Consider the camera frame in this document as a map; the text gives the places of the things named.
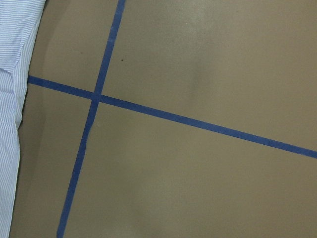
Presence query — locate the light blue striped shirt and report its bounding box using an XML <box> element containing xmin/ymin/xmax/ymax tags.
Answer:
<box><xmin>0</xmin><ymin>0</ymin><xmax>45</xmax><ymax>238</ymax></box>

